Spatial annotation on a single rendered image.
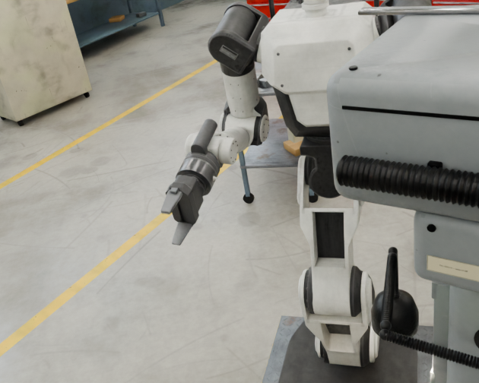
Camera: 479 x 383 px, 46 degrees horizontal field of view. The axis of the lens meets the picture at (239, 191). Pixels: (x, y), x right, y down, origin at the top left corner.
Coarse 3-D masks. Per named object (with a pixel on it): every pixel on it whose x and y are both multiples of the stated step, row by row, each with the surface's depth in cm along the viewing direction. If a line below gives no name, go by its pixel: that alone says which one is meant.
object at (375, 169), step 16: (352, 160) 61; (368, 160) 60; (384, 160) 60; (336, 176) 62; (352, 176) 61; (368, 176) 60; (384, 176) 59; (400, 176) 58; (416, 176) 57; (432, 176) 56; (448, 176) 55; (464, 176) 55; (384, 192) 61; (400, 192) 59; (416, 192) 57; (432, 192) 56; (448, 192) 55; (464, 192) 54
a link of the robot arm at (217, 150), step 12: (204, 132) 134; (192, 144) 132; (204, 144) 132; (216, 144) 136; (228, 144) 135; (192, 156) 132; (204, 156) 132; (216, 156) 136; (228, 156) 135; (216, 168) 133
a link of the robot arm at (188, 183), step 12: (180, 168) 132; (192, 168) 129; (204, 168) 130; (180, 180) 127; (192, 180) 127; (204, 180) 130; (192, 192) 126; (204, 192) 131; (180, 204) 128; (192, 204) 126; (180, 216) 130; (192, 216) 128
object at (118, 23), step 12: (72, 0) 789; (156, 0) 931; (132, 12) 976; (144, 12) 931; (156, 12) 944; (108, 24) 920; (120, 24) 905; (132, 24) 896; (84, 36) 869; (96, 36) 856
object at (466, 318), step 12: (456, 288) 70; (456, 300) 70; (468, 300) 69; (456, 312) 71; (468, 312) 69; (456, 324) 72; (468, 324) 70; (456, 336) 73; (468, 336) 71; (456, 348) 74; (468, 348) 72; (456, 372) 76; (468, 372) 74
